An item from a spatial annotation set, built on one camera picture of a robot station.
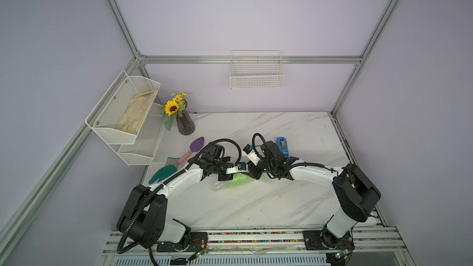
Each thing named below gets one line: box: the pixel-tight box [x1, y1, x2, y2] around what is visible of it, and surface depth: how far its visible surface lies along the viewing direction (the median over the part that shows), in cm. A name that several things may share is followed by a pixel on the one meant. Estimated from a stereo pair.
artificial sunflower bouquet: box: [160, 91, 188, 131], surface depth 92 cm
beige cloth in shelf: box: [115, 88, 158, 135], surface depth 81 cm
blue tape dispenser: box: [275, 136, 290, 159], surface depth 103 cm
